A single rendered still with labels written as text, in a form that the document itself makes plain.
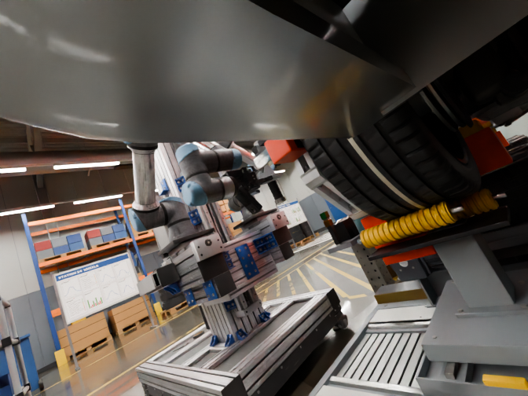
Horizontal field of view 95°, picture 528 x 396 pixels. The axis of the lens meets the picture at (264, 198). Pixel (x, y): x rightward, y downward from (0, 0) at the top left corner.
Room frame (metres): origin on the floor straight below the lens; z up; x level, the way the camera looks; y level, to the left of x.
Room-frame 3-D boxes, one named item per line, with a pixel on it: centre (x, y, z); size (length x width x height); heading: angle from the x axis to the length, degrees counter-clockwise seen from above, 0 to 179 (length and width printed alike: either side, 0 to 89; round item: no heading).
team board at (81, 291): (5.29, 4.07, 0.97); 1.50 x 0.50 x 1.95; 136
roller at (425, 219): (0.72, -0.32, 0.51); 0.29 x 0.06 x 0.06; 45
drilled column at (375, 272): (1.63, -0.45, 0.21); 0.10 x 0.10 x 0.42; 45
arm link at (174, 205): (1.21, 0.46, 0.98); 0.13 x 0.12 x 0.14; 133
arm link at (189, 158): (0.72, 0.15, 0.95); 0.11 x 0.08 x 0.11; 133
